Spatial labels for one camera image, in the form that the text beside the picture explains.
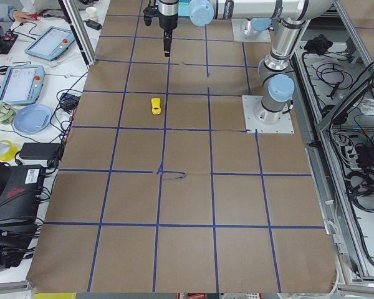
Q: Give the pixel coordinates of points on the light blue plate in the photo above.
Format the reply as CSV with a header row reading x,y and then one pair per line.
x,y
32,119

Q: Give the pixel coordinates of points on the brown paper table cover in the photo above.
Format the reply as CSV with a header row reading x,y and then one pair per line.
x,y
184,201

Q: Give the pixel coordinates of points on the black red computer box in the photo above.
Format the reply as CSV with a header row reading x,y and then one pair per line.
x,y
20,187

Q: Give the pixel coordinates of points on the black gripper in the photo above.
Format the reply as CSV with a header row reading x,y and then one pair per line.
x,y
167,21

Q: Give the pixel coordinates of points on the green tape rolls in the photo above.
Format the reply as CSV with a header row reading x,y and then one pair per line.
x,y
7,113

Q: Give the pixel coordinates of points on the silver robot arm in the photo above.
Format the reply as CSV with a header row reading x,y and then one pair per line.
x,y
293,17

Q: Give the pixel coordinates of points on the teach pendant tablet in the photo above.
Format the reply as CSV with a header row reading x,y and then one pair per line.
x,y
51,44
22,84

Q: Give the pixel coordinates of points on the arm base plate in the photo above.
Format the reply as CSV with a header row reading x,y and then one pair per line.
x,y
251,30
259,120

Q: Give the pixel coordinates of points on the black power adapter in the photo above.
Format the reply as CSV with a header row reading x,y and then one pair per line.
x,y
39,151

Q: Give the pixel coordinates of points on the yellow tape roll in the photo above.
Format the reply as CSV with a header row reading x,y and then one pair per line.
x,y
7,150

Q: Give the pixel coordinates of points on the lower teach pendant tablet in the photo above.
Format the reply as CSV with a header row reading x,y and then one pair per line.
x,y
22,84

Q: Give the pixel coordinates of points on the paper cup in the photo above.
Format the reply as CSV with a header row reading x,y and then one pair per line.
x,y
92,13

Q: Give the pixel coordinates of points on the upper teach pendant tablet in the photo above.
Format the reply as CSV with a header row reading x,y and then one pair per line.
x,y
51,44

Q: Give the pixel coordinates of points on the aluminium frame post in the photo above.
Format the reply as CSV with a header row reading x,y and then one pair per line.
x,y
73,18

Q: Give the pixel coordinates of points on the yellow toy beetle car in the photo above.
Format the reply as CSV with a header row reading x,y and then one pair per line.
x,y
156,106

